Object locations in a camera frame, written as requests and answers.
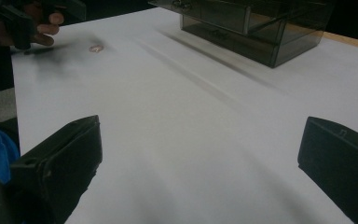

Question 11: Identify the smoky transparent drawer box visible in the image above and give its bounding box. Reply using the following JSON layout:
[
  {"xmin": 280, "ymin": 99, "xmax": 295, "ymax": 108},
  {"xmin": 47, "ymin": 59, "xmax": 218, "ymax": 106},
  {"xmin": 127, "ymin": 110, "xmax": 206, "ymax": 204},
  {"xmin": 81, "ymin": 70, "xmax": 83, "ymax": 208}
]
[{"xmin": 147, "ymin": 0, "xmax": 335, "ymax": 69}]

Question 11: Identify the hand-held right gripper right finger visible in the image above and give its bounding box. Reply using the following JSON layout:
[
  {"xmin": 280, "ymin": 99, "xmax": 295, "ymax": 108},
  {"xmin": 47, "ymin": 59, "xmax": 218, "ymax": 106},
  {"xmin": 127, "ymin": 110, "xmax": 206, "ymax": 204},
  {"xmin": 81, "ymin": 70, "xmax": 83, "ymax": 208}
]
[{"xmin": 296, "ymin": 116, "xmax": 358, "ymax": 224}]

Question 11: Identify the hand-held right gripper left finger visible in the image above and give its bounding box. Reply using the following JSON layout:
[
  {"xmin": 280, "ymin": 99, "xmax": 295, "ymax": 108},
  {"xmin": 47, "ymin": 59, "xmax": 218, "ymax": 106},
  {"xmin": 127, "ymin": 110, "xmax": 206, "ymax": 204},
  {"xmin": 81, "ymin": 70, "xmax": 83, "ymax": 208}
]
[{"xmin": 9, "ymin": 114, "xmax": 103, "ymax": 224}]

